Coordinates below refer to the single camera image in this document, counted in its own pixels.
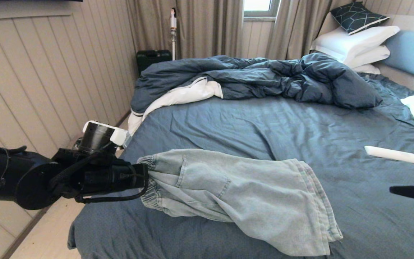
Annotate light blue denim shorts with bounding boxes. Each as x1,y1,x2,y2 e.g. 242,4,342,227
137,149,344,257

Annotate white remote control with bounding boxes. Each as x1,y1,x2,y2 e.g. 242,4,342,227
364,145,414,165

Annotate black hard suitcase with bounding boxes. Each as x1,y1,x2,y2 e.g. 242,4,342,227
136,49,173,75

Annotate small white pillow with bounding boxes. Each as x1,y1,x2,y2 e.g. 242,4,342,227
353,64,382,75

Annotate medium white pillow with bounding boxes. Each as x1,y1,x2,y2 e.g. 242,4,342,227
344,45,391,69

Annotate bed with blue sheet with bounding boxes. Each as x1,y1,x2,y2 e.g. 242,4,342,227
68,74,414,259

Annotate large white pillow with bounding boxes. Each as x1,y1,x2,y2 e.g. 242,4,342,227
313,25,401,63

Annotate white stick vacuum cleaner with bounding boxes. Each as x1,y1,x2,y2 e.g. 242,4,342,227
170,7,178,60

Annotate wide beige curtain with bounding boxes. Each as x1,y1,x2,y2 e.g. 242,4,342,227
126,0,244,60

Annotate dark geometric patterned cushion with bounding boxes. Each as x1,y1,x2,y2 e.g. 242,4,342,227
331,1,391,35

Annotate dark blue white-lined duvet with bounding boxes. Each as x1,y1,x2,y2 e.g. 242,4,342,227
128,53,384,140

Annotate narrow beige curtain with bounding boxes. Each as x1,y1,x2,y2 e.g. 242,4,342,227
266,0,333,60

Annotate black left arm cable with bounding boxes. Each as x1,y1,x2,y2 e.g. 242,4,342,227
0,140,147,204

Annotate window with grey frame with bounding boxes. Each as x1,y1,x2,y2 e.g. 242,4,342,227
244,0,280,18

